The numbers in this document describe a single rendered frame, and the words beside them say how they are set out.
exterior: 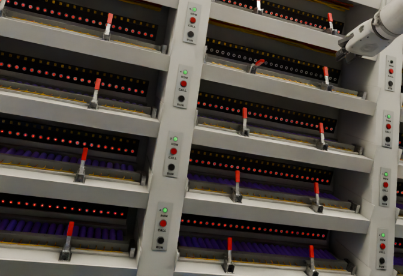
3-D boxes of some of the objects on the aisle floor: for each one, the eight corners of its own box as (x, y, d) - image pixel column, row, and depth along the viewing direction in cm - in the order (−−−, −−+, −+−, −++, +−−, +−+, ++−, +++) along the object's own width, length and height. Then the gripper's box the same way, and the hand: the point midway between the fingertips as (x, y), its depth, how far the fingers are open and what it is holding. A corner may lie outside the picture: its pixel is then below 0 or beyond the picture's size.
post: (387, 414, 107) (409, -106, 135) (360, 416, 104) (388, -115, 133) (342, 378, 126) (370, -72, 155) (319, 378, 123) (352, -79, 152)
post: (152, 424, 89) (235, -178, 118) (113, 426, 86) (208, -190, 115) (142, 379, 108) (216, -130, 137) (110, 380, 105) (192, -139, 134)
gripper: (409, 20, 99) (362, 54, 116) (359, 5, 95) (318, 42, 111) (413, 44, 96) (364, 74, 113) (362, 29, 92) (319, 63, 109)
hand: (345, 55), depth 110 cm, fingers open, 3 cm apart
